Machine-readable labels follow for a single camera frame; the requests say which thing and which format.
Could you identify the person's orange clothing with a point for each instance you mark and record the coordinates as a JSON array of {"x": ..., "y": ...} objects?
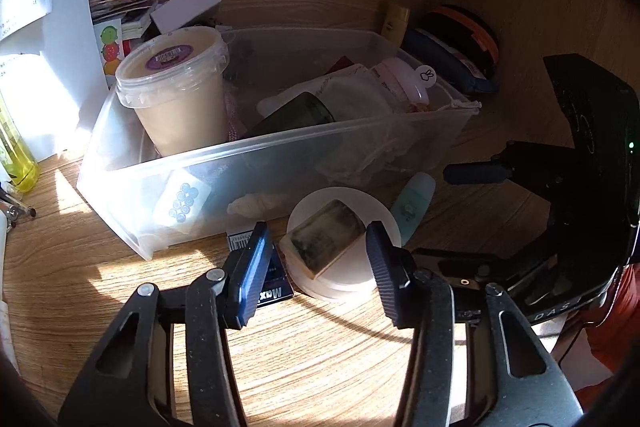
[{"x": 620, "y": 307}]

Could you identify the clear plastic storage box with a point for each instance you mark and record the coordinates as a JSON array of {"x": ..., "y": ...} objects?
[{"x": 280, "y": 154}]

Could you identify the white card with blue dots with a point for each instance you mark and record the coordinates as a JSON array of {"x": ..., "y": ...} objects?
[{"x": 180, "y": 202}]

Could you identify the round white dish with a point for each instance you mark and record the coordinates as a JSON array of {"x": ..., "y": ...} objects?
[{"x": 367, "y": 207}]

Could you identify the yellow green bottle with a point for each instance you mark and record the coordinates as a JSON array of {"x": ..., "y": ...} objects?
[{"x": 17, "y": 157}]

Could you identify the small white cardboard box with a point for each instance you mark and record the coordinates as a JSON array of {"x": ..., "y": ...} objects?
[{"x": 185, "y": 4}]

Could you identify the white paper sheet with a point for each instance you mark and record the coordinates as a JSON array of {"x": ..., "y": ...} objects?
[{"x": 55, "y": 57}]

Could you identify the marbled soap block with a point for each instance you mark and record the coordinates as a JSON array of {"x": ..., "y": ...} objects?
[{"x": 320, "y": 239}]

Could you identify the small cream figurine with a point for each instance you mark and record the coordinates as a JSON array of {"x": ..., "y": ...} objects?
[{"x": 252, "y": 204}]

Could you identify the fruit sticker card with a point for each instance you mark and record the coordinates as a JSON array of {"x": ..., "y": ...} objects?
[{"x": 110, "y": 47}]

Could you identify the small black box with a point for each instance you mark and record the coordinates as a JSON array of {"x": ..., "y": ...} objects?
[{"x": 275, "y": 282}]

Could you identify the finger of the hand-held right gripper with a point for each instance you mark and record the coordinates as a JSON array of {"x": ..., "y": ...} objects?
[
  {"x": 475, "y": 173},
  {"x": 450, "y": 259}
]

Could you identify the beige lidded plastic tub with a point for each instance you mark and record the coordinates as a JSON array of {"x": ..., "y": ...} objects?
[{"x": 175, "y": 107}]

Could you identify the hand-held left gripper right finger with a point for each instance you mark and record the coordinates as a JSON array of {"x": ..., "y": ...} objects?
[{"x": 382, "y": 277}]

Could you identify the pink round case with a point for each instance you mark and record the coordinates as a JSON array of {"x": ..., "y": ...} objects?
[{"x": 400, "y": 74}]

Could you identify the pale yellow tube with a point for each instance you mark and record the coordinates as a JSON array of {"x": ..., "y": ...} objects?
[{"x": 395, "y": 24}]

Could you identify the wooden desktop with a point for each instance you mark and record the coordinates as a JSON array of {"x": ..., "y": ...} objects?
[{"x": 325, "y": 357}]

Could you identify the black orange round pouch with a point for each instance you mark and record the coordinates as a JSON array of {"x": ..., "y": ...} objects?
[{"x": 465, "y": 32}]

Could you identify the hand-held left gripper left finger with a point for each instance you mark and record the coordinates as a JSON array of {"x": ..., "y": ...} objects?
[{"x": 252, "y": 277}]

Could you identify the mint green tube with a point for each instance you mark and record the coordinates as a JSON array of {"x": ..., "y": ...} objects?
[{"x": 412, "y": 207}]

